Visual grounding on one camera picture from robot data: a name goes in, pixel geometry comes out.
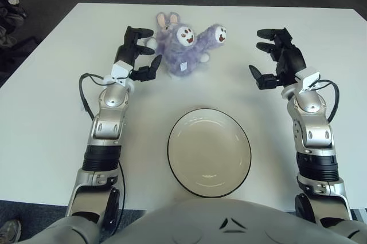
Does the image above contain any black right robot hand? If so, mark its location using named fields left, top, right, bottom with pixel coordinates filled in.
left=248, top=27, right=307, bottom=90

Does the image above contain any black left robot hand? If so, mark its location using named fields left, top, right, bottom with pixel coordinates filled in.
left=114, top=25, right=163, bottom=83

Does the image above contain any purple plush rabbit doll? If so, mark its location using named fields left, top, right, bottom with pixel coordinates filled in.
left=145, top=11, right=227, bottom=78

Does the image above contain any white plate with black rim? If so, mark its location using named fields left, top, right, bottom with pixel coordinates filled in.
left=167, top=108, right=252, bottom=199

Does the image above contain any dark bag in background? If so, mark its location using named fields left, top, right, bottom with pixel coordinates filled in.
left=0, top=0, right=40, bottom=64

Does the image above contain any white table leg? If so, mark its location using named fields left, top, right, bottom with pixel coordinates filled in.
left=354, top=207, right=367, bottom=222

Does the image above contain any grey robot torso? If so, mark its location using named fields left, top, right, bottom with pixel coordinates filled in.
left=17, top=198, right=367, bottom=244

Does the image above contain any grey sneaker shoe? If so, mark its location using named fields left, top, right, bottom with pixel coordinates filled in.
left=0, top=218, right=22, bottom=242

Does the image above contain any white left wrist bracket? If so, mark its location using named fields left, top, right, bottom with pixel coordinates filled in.
left=103, top=60, right=134, bottom=87

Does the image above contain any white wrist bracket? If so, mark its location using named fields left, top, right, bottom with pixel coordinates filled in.
left=103, top=60, right=134, bottom=87
left=295, top=66, right=321, bottom=93

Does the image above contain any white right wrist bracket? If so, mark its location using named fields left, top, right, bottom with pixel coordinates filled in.
left=295, top=66, right=321, bottom=93

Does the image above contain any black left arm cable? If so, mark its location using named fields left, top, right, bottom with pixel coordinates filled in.
left=79, top=73, right=115, bottom=121

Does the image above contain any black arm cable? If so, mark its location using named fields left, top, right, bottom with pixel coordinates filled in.
left=314, top=79, right=341, bottom=123
left=79, top=73, right=115, bottom=121

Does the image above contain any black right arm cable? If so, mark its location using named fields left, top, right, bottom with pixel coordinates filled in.
left=314, top=79, right=341, bottom=123

